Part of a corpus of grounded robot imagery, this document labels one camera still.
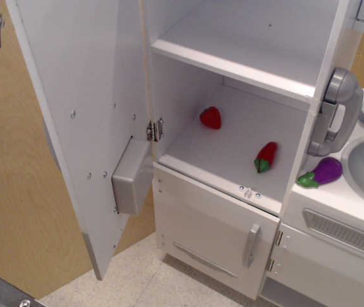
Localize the white oven cabinet door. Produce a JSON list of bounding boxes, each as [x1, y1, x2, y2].
[[261, 224, 364, 306]]

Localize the red toy chili pepper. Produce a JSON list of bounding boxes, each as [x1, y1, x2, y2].
[[254, 141, 278, 173]]

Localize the white toy fridge cabinet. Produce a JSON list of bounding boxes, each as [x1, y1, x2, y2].
[[143, 0, 361, 301]]

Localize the grey vent grille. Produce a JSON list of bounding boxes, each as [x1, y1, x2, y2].
[[302, 209, 364, 253]]

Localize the grey toy telephone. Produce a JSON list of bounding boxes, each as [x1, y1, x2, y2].
[[307, 67, 364, 157]]

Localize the grey lower door handle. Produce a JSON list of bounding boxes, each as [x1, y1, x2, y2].
[[242, 223, 260, 269]]

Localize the metal door hinge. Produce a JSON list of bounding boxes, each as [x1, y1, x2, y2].
[[146, 118, 164, 142]]

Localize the white fridge door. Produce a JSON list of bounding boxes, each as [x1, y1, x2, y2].
[[7, 1, 150, 279]]

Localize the red toy strawberry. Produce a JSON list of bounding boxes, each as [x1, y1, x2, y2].
[[200, 106, 221, 130]]

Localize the purple toy eggplant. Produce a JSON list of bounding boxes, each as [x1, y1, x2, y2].
[[296, 157, 343, 188]]

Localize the white lower freezer door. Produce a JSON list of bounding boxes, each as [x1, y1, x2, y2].
[[152, 164, 279, 299]]

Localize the grey ice dispenser box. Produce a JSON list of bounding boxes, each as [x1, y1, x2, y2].
[[111, 138, 154, 216]]

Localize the white magnetic door catch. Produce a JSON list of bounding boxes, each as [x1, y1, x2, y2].
[[238, 185, 262, 200]]

